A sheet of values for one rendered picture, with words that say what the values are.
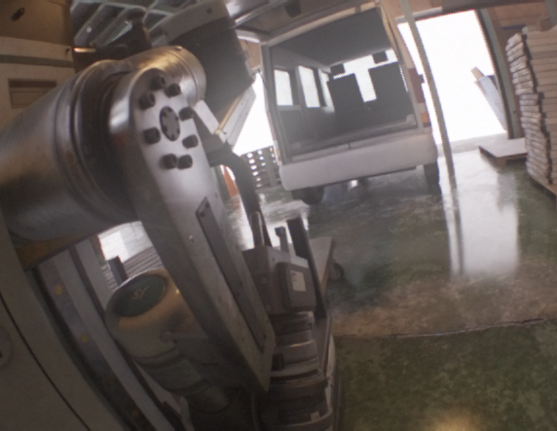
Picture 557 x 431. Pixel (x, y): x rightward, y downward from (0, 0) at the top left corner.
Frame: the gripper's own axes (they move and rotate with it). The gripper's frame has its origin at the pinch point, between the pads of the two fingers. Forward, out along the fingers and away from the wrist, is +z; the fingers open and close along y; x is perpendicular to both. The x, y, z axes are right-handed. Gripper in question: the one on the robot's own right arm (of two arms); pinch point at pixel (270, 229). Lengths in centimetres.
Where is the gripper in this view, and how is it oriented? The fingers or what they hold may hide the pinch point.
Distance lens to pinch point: 41.0
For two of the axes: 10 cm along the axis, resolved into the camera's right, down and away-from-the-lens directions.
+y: 4.3, 2.6, 8.6
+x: 8.9, -2.8, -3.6
